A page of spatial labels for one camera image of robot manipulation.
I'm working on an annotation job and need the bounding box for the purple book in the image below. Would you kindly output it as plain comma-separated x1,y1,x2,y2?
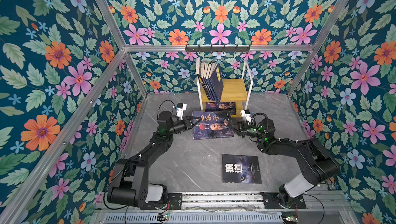
192,111,234,140

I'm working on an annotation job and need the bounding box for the black hook rail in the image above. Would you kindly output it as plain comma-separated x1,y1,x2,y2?
185,44,251,53

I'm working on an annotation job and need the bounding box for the dark illustrated cover book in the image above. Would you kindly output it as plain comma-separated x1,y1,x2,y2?
205,102,236,113

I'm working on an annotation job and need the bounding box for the black wolf cover book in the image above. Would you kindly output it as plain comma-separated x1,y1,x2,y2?
222,154,262,184

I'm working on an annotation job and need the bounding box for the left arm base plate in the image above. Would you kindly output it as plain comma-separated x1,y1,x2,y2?
152,193,183,210

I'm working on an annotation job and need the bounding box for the navy book yellow label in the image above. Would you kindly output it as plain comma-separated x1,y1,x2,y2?
199,61,210,100

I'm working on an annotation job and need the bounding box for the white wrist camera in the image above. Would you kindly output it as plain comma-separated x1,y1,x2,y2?
176,103,187,120
240,109,254,125

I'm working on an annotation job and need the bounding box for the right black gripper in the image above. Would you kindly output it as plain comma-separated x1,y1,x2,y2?
228,123,266,142

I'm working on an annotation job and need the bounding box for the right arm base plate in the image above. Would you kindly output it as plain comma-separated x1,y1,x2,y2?
260,192,307,209

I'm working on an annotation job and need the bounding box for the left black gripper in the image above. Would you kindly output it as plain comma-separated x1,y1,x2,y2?
167,116,201,136

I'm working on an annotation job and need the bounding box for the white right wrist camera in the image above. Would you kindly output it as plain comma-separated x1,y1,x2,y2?
240,109,254,125

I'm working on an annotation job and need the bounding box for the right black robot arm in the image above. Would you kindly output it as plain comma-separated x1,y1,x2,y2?
232,117,340,209

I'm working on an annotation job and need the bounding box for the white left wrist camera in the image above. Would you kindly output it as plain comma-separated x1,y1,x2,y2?
176,103,187,120

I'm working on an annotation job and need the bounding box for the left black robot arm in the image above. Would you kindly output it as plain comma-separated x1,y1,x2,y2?
107,111,202,209

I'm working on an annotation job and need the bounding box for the wooden shelf white frame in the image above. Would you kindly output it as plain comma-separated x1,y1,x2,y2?
198,61,253,118

